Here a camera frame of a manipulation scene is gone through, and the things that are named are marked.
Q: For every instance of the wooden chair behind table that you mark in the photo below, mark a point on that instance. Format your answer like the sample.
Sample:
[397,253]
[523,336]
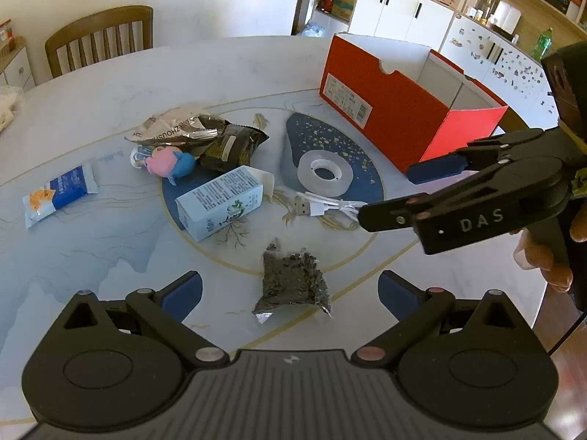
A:
[102,36]

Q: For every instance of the small white drawer cabinet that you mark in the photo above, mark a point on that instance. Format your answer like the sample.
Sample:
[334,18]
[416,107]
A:
[15,66]

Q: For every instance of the person right hand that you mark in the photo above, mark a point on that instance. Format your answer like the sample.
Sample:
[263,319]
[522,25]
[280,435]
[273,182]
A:
[531,255]

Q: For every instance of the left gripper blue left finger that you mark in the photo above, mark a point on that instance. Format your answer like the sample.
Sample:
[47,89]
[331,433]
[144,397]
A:
[173,302]

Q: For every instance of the white shelving cabinet unit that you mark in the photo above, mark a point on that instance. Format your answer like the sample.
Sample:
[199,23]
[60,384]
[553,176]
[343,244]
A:
[493,41]

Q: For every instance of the red cardboard shoe box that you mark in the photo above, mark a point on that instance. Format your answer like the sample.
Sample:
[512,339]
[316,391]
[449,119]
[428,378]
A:
[408,100]

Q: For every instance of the silver crumpled snack bag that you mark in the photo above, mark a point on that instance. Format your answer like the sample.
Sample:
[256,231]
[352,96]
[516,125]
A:
[179,126]

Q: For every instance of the dark snack bag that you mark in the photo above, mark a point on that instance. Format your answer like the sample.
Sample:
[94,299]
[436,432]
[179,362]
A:
[233,149]

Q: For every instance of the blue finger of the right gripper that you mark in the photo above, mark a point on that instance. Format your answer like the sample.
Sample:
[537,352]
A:
[437,168]
[393,214]

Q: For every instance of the blue soda biscuit packet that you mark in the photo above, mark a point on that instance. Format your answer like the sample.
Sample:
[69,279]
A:
[58,193]

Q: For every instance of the small blue white carton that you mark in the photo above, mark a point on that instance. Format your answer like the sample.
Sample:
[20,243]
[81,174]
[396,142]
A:
[218,203]

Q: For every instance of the bag of dark tea leaves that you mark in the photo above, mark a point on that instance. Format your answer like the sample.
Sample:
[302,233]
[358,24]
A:
[290,278]

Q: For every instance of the clear tape roll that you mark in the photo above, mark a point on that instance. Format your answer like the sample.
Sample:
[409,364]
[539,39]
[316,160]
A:
[324,173]

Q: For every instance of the pink blue plush toy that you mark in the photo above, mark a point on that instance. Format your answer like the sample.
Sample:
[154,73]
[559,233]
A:
[170,163]

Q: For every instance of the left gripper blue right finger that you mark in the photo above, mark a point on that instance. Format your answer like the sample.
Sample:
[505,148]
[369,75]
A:
[408,303]

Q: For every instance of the white plastic bag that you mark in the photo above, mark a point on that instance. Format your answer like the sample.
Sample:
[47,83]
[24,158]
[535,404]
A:
[12,99]

